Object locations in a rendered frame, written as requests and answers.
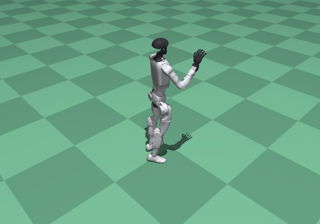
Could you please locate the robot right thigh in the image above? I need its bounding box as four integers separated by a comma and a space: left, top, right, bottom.
153, 101, 172, 136

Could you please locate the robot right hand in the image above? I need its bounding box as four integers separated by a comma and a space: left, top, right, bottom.
192, 49, 206, 71

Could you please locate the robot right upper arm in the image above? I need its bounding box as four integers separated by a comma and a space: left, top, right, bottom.
161, 64, 183, 89

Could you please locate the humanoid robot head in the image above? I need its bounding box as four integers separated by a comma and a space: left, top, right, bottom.
152, 38, 169, 62

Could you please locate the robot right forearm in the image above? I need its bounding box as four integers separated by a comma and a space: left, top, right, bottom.
180, 66, 196, 88

